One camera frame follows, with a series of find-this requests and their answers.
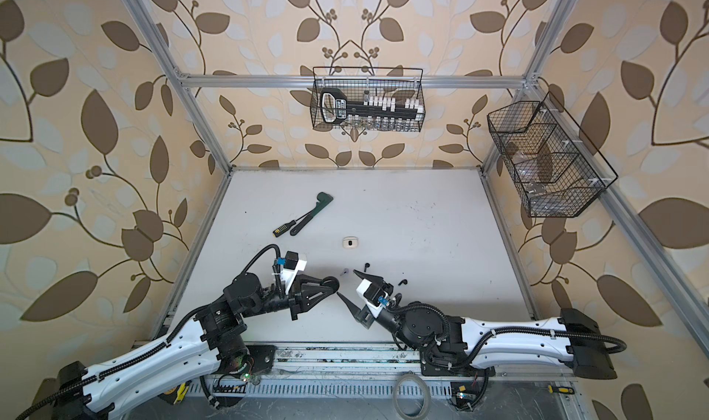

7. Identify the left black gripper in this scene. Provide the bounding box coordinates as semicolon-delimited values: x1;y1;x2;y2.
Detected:
238;273;332;323

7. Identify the cream earbud charging case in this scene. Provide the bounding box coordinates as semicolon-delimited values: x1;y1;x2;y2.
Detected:
343;236;359;249

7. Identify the black round charging case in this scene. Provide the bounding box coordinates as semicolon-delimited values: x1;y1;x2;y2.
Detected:
321;276;340;293

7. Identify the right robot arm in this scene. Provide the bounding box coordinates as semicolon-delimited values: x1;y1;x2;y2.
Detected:
340;272;627;380

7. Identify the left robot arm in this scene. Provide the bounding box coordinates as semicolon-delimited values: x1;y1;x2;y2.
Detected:
19;244;339;419

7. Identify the black yellow screwdriver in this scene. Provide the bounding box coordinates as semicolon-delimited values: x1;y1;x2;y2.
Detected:
273;220;297;238

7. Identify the green pipe wrench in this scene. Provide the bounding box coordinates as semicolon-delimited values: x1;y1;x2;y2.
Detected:
289;192;333;236

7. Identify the white tape roll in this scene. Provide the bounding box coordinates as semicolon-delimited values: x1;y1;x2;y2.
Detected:
391;373;432;420

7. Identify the yellow tape measure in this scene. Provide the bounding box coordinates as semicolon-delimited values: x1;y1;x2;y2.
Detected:
161;381;190;405

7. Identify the black tool in basket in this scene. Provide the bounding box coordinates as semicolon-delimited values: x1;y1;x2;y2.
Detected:
312;88;426;124

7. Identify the small yellow screwdriver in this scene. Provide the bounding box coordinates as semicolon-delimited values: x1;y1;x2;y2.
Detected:
548;385;575;395

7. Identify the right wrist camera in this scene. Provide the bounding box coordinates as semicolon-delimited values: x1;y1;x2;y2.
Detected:
356;279;393;318

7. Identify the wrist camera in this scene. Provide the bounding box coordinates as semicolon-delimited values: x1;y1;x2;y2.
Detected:
276;251;306;293
356;279;393;318

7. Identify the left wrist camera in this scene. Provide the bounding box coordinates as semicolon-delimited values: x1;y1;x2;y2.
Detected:
276;251;306;293

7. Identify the back wire basket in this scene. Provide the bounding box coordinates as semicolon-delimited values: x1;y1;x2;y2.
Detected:
309;65;427;133

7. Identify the wire basket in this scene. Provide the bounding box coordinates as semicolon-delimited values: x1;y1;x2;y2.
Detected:
487;92;619;218
309;65;427;133

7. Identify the right wire basket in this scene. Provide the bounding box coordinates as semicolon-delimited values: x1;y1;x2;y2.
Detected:
487;92;619;218

